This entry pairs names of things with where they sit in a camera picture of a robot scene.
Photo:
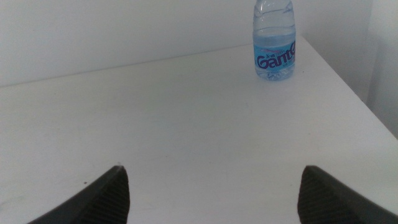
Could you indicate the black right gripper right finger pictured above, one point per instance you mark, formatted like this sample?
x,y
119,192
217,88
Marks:
x,y
326,202

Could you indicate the clear water bottle blue label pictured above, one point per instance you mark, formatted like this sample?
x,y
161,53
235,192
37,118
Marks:
x,y
273,56

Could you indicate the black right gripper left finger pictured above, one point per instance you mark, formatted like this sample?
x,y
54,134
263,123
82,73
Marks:
x,y
99,202

